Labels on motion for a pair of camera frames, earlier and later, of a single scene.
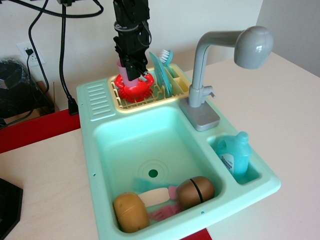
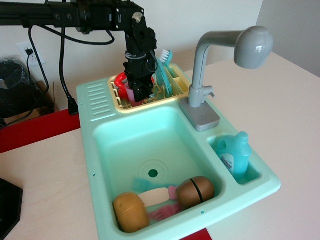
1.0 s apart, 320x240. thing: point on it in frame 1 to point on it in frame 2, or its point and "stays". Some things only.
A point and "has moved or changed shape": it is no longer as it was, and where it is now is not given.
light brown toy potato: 131,213 stays
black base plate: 11,199 stays
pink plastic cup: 127,83 has moved or changed shape
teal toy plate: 163,79 stays
